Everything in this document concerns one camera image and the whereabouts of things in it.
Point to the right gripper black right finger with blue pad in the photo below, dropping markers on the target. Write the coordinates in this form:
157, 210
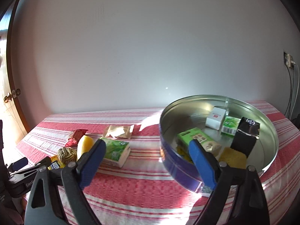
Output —
249, 205

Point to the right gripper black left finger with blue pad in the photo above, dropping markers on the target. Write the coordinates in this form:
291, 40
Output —
45, 206

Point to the black tea packet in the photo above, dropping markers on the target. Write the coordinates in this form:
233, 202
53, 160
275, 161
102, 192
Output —
246, 135

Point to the beige paper sachet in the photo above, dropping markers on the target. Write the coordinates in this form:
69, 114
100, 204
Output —
118, 131

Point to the yellow sponge lower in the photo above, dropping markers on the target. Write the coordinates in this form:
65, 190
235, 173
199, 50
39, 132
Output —
233, 158

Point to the blue yellow candy wrapper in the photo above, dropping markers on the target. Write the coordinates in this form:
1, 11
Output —
56, 163

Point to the yellow sponge block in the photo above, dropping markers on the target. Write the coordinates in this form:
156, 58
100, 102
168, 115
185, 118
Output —
84, 145

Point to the round metal tin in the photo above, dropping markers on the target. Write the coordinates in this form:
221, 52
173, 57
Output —
191, 112

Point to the brown wooden door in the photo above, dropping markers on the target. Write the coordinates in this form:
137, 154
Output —
15, 126

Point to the red striped bed cover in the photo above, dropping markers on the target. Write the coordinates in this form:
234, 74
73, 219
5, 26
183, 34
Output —
142, 191

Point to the red snack wrapper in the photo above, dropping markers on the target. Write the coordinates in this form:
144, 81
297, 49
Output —
74, 137

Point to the green tissue pack in tin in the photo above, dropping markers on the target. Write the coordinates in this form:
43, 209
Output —
230, 125

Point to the green box in tin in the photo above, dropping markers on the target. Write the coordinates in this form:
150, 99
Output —
184, 139

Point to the white small box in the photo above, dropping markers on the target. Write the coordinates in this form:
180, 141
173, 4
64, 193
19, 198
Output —
215, 118

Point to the yellow braided rope ball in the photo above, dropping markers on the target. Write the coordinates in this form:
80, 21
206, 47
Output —
67, 155

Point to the brass door handle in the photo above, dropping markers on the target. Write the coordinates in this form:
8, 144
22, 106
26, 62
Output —
12, 95

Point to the wall power socket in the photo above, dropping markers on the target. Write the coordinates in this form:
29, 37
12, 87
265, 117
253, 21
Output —
288, 60

